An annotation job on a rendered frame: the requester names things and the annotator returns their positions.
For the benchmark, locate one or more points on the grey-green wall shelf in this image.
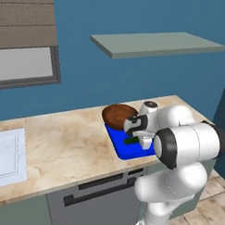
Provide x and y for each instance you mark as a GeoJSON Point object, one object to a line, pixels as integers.
{"type": "Point", "coordinates": [157, 44]}

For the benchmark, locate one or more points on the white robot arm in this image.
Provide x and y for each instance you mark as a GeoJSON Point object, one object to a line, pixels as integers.
{"type": "Point", "coordinates": [181, 142]}

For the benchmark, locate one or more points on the white sink basin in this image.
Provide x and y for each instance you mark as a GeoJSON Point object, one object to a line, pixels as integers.
{"type": "Point", "coordinates": [7, 157]}

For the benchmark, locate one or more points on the grey dishwasher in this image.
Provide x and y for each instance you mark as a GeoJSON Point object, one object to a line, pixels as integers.
{"type": "Point", "coordinates": [94, 209]}

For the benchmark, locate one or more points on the blue tray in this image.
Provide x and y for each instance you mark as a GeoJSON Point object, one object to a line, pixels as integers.
{"type": "Point", "coordinates": [128, 150]}

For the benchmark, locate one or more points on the green cucumber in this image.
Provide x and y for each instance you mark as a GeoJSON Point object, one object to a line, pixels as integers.
{"type": "Point", "coordinates": [131, 140]}

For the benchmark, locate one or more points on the brown wooden bowl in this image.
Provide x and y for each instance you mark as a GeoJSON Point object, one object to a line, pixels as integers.
{"type": "Point", "coordinates": [117, 115]}

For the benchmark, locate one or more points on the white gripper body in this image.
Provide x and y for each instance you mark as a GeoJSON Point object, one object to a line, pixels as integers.
{"type": "Point", "coordinates": [146, 142]}

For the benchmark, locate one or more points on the grey framed window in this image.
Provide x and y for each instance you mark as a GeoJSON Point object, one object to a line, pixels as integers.
{"type": "Point", "coordinates": [25, 65]}

